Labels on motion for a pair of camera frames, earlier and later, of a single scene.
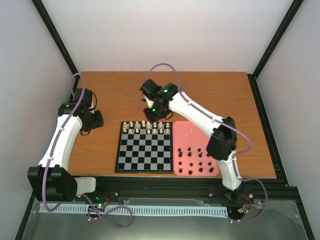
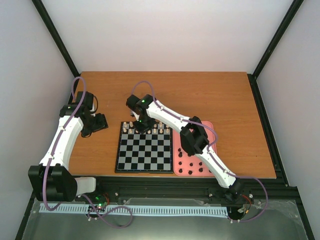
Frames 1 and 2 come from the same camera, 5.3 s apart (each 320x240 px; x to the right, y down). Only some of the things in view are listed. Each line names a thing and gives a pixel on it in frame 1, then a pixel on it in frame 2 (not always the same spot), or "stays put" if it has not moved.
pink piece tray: (190, 155) stays put
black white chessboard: (145, 147) stays put
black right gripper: (151, 118) → (142, 130)
